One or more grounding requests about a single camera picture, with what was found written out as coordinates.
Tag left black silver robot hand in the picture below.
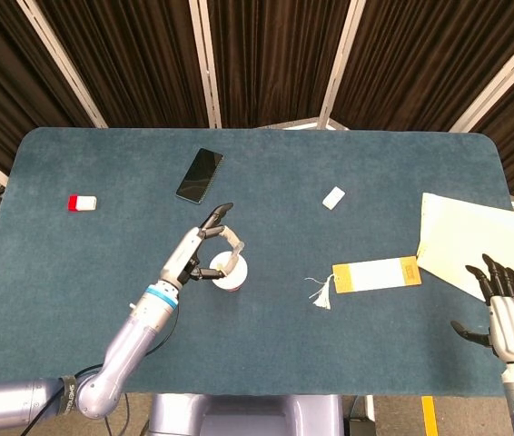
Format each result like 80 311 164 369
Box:
159 202 245 291

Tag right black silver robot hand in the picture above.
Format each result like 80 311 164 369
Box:
450 253 514 364

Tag white paper cup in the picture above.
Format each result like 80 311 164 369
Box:
209 253 250 292

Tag black smartphone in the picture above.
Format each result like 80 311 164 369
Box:
175 147 225 205

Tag white paper sheets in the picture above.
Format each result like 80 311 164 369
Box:
415 192 514 314

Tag red and white small box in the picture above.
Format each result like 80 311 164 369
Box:
67 194 98 213

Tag yellow floor tape strip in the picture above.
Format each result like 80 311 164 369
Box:
421 395 438 436

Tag blue felt table mat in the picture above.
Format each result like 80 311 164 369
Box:
0 126 514 397

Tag white yellow bookmark with tassel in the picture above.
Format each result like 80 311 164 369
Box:
304 256 423 312

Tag small white eraser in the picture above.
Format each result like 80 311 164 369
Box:
321 185 346 211

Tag lavender robot torso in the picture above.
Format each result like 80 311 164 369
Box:
147 392 344 436

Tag black box on floor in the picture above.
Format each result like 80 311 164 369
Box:
346 417 376 436

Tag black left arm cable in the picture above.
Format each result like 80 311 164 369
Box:
25 308 181 436

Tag black velcro arm strap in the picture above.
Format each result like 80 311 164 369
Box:
58 373 80 417

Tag grey frame foot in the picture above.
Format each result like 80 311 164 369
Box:
254 116 353 132

